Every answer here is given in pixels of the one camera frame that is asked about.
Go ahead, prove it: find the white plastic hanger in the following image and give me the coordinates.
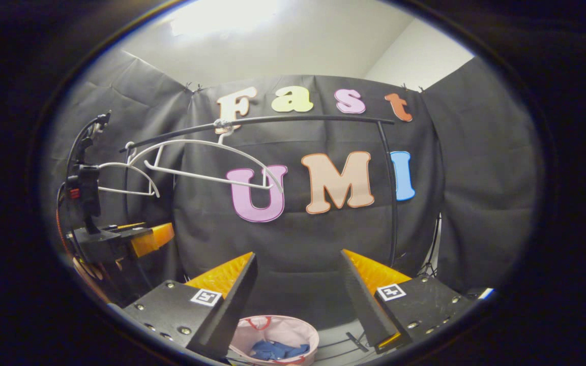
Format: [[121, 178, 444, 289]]
[[97, 142, 161, 199], [128, 118, 284, 194]]

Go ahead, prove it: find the black backdrop cloth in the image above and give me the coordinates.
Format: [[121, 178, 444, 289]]
[[44, 48, 545, 326]]

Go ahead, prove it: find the black tripod stand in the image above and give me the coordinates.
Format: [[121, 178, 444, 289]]
[[419, 213, 444, 279]]

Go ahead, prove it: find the blue corduroy shirt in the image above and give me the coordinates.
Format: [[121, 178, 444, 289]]
[[250, 340, 310, 361]]

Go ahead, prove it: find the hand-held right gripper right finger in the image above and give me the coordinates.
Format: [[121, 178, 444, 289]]
[[340, 249, 474, 355]]

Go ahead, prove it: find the black clothes rack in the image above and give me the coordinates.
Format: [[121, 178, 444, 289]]
[[119, 115, 399, 270]]

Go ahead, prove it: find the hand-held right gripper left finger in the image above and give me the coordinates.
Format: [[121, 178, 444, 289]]
[[123, 252, 259, 362]]

